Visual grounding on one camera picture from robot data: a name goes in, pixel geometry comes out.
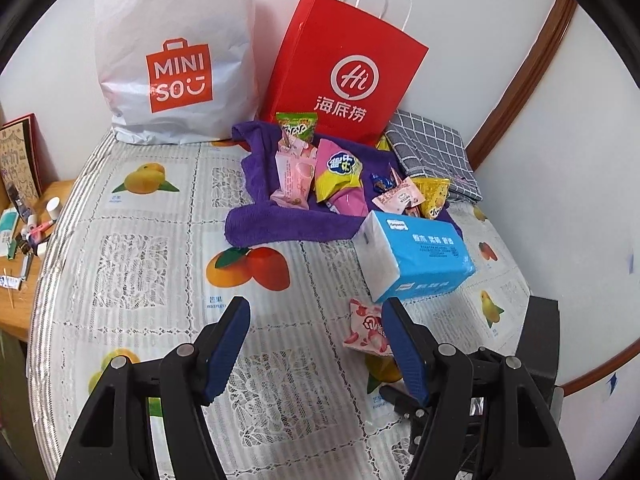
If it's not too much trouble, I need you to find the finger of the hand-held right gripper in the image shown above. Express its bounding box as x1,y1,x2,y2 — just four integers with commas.
379,384,432,458

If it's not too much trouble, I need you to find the pale pink wafer packet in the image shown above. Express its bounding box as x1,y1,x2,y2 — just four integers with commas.
270,139,319,209

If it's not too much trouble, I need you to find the brown wooden frame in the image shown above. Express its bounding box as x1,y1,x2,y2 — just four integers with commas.
467,0,640,401

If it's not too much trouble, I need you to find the teal and white box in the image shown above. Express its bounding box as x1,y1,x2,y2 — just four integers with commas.
0,209,22,249

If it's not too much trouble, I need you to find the blue candy wrapper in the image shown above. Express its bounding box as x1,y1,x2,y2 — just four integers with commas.
370,171,399,194

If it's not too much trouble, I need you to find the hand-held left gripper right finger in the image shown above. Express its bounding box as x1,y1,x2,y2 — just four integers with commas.
382,296,576,480

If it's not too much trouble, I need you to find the white plastic bag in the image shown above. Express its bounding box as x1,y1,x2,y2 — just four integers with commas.
94,0,260,146

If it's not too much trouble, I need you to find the small pink snack packet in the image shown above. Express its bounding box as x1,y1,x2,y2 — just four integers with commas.
372,176,426,217

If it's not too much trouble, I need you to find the purple towel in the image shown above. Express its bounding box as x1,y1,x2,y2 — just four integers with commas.
223,120,463,250

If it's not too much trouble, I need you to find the green snack packet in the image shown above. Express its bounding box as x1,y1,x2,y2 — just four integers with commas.
276,111,319,151

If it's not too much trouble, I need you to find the pink strawberry snack packet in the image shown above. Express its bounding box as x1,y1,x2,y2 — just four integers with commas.
343,298,396,358

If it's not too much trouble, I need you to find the grey checked cloth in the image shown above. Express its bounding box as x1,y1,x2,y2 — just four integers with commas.
382,109,483,205

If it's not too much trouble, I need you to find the blue tissue pack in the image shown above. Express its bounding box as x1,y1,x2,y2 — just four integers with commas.
354,210,477,305

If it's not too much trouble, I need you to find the pink and yellow snack packet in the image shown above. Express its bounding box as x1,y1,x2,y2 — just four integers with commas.
314,137,370,217

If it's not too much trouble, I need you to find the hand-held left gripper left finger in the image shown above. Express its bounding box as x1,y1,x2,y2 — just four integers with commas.
55,296,252,480

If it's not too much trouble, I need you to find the red paper bag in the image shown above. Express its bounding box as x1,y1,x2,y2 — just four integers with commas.
257,0,430,148

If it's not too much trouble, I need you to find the light wooden desk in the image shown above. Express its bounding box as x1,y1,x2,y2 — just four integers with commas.
0,179,76,346

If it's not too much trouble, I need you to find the patterned brown picture frame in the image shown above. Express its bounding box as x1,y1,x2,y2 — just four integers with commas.
0,114,44,211

